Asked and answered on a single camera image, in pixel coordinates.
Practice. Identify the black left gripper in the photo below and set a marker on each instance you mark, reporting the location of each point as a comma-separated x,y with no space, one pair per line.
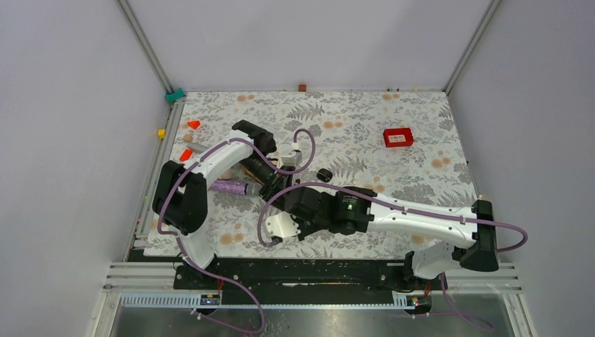
280,180

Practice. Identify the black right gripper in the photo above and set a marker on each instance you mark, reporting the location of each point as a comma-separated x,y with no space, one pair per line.
304,231

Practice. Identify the black earbud charging case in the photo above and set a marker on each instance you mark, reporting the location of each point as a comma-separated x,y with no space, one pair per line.
324,175

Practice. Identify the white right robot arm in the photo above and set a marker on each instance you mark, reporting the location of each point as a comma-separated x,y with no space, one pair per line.
464,237

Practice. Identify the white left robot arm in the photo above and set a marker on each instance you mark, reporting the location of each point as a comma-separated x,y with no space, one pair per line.
181,197

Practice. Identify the purple glitter microphone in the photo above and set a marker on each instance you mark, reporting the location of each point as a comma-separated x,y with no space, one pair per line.
236,187

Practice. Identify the pink microphone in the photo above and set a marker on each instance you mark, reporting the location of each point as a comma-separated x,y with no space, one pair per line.
227,175

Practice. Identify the silver microphone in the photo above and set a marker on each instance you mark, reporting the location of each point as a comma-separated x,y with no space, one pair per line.
197,148

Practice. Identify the red rectangular block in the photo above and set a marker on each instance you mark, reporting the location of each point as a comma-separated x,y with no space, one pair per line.
186,155

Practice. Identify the red triangular block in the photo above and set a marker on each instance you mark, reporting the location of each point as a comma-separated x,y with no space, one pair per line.
194,124

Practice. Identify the red box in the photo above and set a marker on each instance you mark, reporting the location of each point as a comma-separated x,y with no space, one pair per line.
398,137

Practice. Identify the teal curved block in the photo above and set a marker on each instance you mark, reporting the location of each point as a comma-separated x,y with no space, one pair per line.
174,96

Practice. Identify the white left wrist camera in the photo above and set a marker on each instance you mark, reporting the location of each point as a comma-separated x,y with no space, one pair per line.
293,158

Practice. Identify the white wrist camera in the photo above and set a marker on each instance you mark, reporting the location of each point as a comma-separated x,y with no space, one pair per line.
281,228
293,158

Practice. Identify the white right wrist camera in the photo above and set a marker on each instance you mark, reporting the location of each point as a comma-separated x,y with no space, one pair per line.
281,228

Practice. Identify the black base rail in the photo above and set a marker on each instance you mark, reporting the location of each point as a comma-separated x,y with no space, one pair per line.
240,281

